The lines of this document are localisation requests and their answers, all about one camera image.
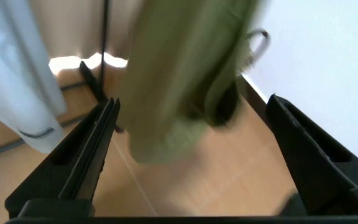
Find pale grey shorts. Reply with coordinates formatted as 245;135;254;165
0;0;68;155

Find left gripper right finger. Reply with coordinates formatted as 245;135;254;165
264;94;358;218

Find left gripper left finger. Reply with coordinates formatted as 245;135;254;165
4;96;121;219

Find green printed garment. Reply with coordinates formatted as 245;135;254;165
118;0;264;164

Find black clothes rack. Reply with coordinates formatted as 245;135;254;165
0;0;126;162

